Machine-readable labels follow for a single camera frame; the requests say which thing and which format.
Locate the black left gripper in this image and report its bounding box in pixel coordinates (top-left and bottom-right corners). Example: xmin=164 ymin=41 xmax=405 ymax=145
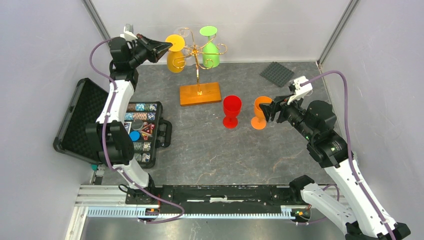
xmin=127 ymin=34 xmax=173 ymax=68

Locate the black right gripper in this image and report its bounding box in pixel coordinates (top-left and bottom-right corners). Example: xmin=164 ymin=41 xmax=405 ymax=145
xmin=259 ymin=91 xmax=316 ymax=142

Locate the orange wine glass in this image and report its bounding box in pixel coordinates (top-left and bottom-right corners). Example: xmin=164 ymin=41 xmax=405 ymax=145
xmin=250 ymin=96 xmax=272 ymax=130

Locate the yellow wine glass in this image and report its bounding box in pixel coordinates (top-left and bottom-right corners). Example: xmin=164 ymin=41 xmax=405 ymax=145
xmin=165 ymin=34 xmax=186 ymax=73

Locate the clear wine glass back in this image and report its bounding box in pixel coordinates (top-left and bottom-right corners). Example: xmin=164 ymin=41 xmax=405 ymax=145
xmin=175 ymin=27 xmax=196 ymax=66

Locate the red wine glass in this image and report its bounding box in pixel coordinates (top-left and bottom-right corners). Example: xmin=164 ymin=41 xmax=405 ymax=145
xmin=222 ymin=95 xmax=242 ymax=129

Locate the green wine glass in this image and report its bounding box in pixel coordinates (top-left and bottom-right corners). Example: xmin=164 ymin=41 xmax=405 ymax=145
xmin=199 ymin=25 xmax=220 ymax=69

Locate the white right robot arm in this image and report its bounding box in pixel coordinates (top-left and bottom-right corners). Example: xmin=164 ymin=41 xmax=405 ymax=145
xmin=258 ymin=96 xmax=411 ymax=240

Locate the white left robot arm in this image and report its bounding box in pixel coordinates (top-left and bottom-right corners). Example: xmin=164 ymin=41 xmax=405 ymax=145
xmin=85 ymin=34 xmax=172 ymax=204

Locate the dark grey building plate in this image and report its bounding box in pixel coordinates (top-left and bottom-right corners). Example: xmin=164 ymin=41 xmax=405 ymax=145
xmin=259 ymin=61 xmax=294 ymax=88

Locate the black poker chip case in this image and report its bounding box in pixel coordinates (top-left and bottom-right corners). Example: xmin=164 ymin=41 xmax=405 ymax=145
xmin=52 ymin=78 xmax=172 ymax=169

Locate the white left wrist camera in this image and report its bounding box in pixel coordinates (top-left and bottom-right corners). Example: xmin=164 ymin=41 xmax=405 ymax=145
xmin=121 ymin=23 xmax=137 ymax=41

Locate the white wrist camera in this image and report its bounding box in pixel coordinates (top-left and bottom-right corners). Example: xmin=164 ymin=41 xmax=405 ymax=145
xmin=287 ymin=76 xmax=313 ymax=105
xmin=121 ymin=23 xmax=137 ymax=41

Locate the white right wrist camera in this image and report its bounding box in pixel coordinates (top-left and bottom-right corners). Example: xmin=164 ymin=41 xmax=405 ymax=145
xmin=287 ymin=76 xmax=313 ymax=105

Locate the gold wire glass rack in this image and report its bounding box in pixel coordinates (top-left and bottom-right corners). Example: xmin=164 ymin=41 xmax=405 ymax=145
xmin=179 ymin=29 xmax=228 ymax=107

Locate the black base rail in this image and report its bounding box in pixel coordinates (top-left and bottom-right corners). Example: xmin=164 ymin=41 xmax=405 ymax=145
xmin=74 ymin=184 xmax=342 ymax=222

